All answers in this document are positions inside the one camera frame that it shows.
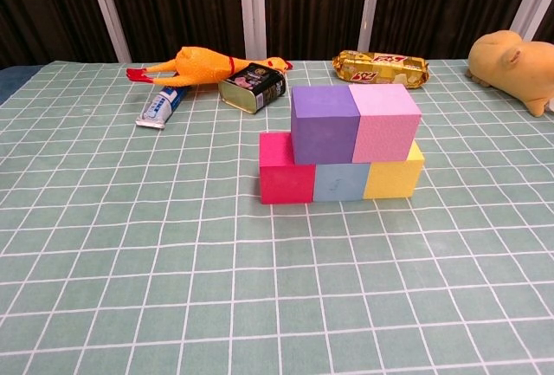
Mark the pink foam cube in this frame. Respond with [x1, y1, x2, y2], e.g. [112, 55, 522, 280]
[348, 83, 423, 165]

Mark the white blue toothpaste tube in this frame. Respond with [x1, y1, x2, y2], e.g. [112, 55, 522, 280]
[134, 85, 192, 130]

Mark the red foam cube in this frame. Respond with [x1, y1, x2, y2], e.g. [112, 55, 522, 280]
[258, 132, 317, 205]

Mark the yellow foam cube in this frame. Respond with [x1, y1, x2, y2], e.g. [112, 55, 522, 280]
[362, 139, 426, 200]

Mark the blue foam cube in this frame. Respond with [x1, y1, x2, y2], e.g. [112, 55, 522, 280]
[312, 162, 371, 203]

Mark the yellow plush animal toy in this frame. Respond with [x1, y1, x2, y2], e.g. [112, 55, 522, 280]
[465, 30, 554, 117]

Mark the black rectangular tin can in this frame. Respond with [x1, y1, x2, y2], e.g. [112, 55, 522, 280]
[217, 62, 287, 115]

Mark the orange rubber chicken toy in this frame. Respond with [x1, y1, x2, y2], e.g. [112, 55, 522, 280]
[126, 46, 294, 88]

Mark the gold biscuit packet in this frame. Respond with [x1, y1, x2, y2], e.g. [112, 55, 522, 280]
[332, 49, 431, 90]

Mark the dark blue table pad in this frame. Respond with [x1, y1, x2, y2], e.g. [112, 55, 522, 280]
[0, 61, 57, 106]

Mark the purple foam cube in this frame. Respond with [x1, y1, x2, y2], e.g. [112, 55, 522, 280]
[289, 85, 362, 166]

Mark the black pleated curtain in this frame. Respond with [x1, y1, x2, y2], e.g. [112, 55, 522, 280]
[0, 0, 554, 68]

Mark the green checkered tablecloth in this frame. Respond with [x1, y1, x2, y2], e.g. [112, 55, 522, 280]
[0, 59, 554, 375]

